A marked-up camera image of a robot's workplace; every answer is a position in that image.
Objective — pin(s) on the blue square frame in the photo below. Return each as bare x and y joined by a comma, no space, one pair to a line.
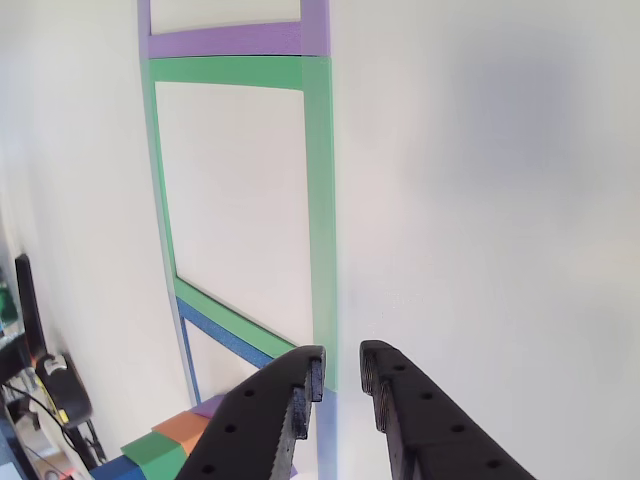
220,335

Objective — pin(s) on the small green object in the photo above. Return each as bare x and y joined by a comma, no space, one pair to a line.
7,302

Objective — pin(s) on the purple square block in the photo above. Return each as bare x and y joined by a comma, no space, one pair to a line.
210,407

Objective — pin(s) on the black upright bar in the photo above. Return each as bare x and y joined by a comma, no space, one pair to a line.
29,300

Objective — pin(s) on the orange square block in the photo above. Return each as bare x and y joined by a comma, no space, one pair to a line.
182,427

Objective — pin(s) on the small blue cube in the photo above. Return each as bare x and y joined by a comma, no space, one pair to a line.
117,470

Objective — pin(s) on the green cube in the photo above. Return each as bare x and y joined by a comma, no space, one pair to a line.
155,452

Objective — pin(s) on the green square frame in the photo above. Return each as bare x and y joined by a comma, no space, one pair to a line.
320,200

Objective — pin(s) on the purple square frame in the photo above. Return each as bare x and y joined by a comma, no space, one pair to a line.
225,40

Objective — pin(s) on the black device yellow label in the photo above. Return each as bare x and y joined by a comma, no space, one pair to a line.
67,395

